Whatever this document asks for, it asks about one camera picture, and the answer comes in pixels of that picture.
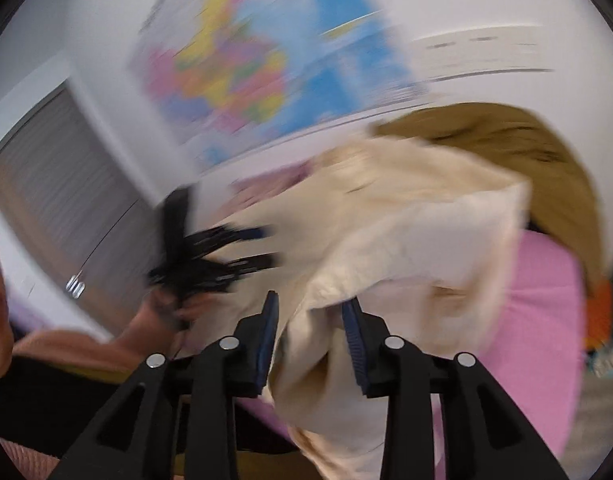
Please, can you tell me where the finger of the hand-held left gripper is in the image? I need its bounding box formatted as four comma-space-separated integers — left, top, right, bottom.
204, 224, 277, 246
219, 252, 283, 277

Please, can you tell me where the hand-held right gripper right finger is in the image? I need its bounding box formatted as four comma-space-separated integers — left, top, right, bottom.
340, 297, 569, 480

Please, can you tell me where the orange cloth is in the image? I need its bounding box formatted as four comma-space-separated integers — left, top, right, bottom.
589, 280, 613, 351

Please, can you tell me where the cream garment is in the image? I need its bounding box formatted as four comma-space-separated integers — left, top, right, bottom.
206, 132, 532, 480

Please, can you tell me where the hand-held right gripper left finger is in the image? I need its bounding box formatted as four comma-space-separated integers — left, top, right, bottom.
49, 290, 282, 480

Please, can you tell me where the teal plastic basket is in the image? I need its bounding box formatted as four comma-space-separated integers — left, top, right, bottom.
592, 342, 613, 377

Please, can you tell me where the olive brown garment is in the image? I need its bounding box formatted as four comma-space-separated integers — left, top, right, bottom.
371, 102, 607, 291

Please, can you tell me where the person's left forearm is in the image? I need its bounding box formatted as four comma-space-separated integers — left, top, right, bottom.
11, 310, 154, 376

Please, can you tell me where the pink bed sheet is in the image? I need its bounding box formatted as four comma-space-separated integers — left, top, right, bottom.
231, 160, 587, 480

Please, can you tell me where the person's dark clothing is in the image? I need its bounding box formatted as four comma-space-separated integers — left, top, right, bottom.
0, 357, 137, 461

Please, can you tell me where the grey brown door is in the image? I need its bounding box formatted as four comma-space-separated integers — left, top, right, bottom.
0, 85, 160, 333

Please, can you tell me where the person's left hand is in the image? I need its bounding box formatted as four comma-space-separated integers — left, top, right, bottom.
129, 287, 222, 335

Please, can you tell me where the colourful wall map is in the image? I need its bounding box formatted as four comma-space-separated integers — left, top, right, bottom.
129, 0, 432, 173

